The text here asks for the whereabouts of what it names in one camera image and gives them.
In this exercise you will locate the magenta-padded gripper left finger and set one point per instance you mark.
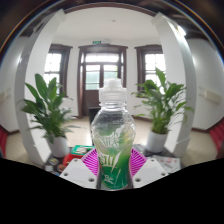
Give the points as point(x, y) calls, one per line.
point(76, 171)

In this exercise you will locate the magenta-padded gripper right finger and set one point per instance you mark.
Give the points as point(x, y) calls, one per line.
point(150, 171)

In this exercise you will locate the clear green-labelled drink bottle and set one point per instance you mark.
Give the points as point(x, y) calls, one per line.
point(113, 133)

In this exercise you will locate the orange round badge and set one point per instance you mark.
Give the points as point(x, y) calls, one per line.
point(61, 167)

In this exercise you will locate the printed white booklet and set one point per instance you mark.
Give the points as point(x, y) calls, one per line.
point(168, 163)

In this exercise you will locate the green box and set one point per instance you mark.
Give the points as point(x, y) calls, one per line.
point(80, 150)

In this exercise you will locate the blue round badge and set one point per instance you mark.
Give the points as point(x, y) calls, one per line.
point(49, 168)

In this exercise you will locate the leafy plant in white pot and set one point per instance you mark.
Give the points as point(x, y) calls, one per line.
point(156, 141)
point(60, 146)

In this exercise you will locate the dark wooden double door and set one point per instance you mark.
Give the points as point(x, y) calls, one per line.
point(90, 100)

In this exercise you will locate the red carpeted staircase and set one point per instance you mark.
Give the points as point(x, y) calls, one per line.
point(2, 141)
point(218, 138)

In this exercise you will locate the white pillar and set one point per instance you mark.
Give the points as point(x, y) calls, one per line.
point(28, 83)
point(185, 83)

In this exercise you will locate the dark framed window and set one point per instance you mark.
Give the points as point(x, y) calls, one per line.
point(155, 63)
point(53, 66)

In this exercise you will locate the green exit sign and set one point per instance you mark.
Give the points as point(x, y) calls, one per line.
point(97, 42)

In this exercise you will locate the pillar lamp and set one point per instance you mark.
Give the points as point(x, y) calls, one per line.
point(181, 30)

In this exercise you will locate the white wall radiator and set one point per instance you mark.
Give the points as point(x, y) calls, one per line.
point(211, 96)
point(5, 96)

